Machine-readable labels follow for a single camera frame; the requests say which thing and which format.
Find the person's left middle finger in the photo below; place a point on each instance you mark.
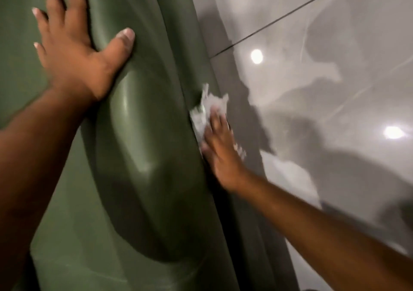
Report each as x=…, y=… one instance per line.
x=54, y=5

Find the large green plastic bin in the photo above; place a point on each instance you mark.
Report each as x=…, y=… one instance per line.
x=151, y=171

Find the person's left thumb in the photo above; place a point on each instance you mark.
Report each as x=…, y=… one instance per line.
x=117, y=47

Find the white paper tissue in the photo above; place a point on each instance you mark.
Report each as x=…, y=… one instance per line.
x=203, y=107

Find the person's left forearm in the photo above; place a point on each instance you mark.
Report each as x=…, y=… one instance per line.
x=35, y=171

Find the person's left hand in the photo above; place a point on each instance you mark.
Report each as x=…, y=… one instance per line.
x=72, y=65

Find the person's right fingers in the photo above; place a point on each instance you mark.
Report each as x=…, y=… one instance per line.
x=217, y=129

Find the person's left little finger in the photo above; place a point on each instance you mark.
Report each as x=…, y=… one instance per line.
x=41, y=55

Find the person's right forearm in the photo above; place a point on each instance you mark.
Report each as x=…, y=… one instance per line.
x=322, y=236

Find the person's right hand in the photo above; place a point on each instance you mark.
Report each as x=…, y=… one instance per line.
x=224, y=158

